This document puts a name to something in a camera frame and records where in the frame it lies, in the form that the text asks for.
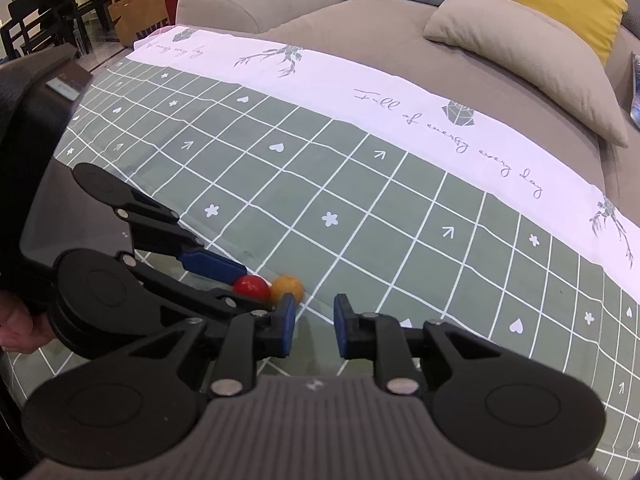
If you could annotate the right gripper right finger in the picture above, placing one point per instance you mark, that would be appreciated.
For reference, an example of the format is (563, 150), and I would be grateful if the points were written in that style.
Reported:
(380, 339)

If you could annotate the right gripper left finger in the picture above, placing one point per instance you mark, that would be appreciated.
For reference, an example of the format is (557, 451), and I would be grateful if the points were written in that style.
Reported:
(250, 338)

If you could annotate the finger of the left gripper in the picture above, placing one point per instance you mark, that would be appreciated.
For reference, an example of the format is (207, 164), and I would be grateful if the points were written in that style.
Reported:
(210, 265)

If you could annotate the small red fruit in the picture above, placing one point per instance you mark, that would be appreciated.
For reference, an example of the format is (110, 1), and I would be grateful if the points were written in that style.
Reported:
(253, 287)

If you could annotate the brown longan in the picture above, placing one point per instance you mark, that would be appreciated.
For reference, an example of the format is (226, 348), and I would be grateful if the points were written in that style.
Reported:
(287, 284)

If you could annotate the person's left hand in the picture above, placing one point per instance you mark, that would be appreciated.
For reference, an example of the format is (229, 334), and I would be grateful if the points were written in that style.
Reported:
(21, 332)

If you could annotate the green checked tablecloth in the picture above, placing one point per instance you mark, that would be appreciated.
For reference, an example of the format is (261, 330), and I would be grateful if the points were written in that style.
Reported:
(516, 281)

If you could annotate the brown Nike paper bag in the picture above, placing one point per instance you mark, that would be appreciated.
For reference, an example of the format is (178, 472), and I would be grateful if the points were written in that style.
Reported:
(136, 19)

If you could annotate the black dining chair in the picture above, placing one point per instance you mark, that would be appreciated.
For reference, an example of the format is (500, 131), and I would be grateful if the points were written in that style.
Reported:
(35, 25)

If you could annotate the beige sofa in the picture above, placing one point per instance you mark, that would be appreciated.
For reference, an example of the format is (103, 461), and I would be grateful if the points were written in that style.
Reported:
(389, 35)

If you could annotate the beige cushion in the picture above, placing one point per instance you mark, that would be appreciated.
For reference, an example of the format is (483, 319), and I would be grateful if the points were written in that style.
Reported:
(538, 49)

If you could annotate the blue patterned cushion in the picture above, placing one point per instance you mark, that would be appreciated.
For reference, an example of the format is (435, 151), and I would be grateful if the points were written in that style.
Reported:
(635, 100)

